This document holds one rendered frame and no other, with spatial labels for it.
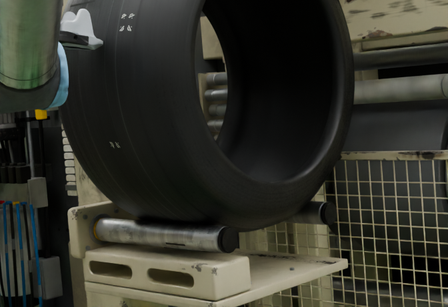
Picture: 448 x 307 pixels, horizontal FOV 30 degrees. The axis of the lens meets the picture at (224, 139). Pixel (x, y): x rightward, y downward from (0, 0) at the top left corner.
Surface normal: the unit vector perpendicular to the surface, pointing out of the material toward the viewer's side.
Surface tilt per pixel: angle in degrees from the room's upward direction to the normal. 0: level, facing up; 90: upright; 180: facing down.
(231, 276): 90
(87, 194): 90
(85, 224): 90
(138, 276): 90
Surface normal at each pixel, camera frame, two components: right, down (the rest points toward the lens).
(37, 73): 0.44, 0.87
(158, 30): -0.02, -0.15
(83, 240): 0.72, -0.02
